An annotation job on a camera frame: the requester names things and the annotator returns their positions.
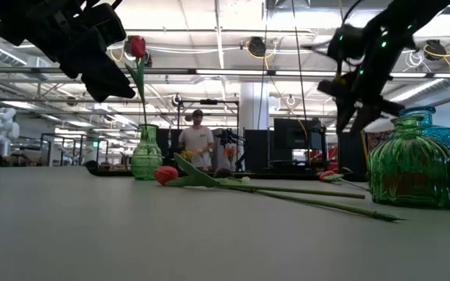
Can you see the white pillar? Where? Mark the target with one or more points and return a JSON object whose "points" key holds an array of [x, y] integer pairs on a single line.
{"points": [[253, 109]]}

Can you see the blue glass vase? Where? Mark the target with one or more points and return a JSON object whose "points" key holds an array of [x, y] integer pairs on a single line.
{"points": [[440, 134]]}

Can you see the black computer monitor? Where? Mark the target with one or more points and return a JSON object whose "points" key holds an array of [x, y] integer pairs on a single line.
{"points": [[295, 134]]}

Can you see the long ceiling light strip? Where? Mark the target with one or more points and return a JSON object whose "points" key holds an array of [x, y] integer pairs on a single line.
{"points": [[248, 72]]}

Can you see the white humanoid robot figure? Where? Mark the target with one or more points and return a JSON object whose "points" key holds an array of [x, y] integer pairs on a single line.
{"points": [[4, 126]]}

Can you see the black artificial tulip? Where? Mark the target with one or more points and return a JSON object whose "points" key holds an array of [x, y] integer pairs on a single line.
{"points": [[223, 173]]}

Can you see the person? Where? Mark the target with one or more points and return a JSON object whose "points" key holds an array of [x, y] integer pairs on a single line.
{"points": [[195, 142]]}

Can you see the black workstation frame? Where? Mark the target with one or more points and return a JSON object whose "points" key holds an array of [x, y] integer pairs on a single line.
{"points": [[209, 102]]}

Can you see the patterned tapestry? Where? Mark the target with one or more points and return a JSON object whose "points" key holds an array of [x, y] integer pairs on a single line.
{"points": [[377, 144]]}

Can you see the black partition panel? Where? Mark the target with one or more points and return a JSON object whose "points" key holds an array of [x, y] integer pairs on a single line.
{"points": [[352, 154], [256, 152]]}

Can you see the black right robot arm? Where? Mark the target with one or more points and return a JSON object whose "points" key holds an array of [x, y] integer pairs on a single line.
{"points": [[397, 23]]}

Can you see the black background robot arm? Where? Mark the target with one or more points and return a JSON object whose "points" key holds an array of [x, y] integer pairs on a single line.
{"points": [[229, 137]]}

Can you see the slim green glass vase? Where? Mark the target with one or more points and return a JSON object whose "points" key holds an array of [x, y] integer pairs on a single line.
{"points": [[147, 160]]}

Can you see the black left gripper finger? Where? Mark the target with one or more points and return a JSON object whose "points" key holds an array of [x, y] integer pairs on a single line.
{"points": [[108, 84], [106, 25]]}

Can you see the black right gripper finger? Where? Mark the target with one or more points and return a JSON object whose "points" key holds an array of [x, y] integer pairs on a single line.
{"points": [[365, 119], [344, 115]]}

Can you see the black table frame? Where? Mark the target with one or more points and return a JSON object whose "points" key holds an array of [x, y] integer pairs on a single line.
{"points": [[108, 171]]}

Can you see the squat green glass vase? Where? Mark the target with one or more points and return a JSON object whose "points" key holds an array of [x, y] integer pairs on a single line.
{"points": [[412, 164]]}

